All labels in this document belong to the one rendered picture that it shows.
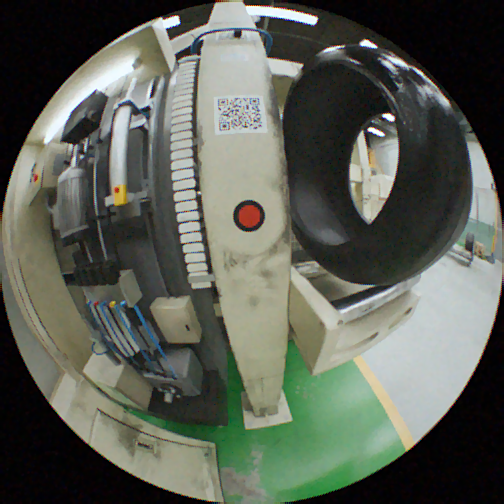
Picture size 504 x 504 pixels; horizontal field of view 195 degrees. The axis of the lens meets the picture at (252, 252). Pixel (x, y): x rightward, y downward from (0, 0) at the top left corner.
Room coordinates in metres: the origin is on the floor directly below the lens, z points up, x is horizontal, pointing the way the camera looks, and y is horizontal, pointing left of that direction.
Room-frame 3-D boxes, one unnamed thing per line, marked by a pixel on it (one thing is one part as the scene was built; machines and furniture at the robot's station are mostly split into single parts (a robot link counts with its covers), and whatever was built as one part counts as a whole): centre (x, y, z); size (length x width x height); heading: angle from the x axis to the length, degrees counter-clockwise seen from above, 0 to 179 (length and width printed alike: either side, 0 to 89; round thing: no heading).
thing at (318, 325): (0.30, -0.07, 0.90); 0.40 x 0.03 x 0.10; 6
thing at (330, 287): (0.32, -0.24, 0.80); 0.37 x 0.36 x 0.02; 6
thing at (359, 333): (0.18, -0.26, 0.84); 0.36 x 0.09 x 0.06; 96
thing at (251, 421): (0.27, 0.01, 0.02); 0.27 x 0.27 x 0.04; 6
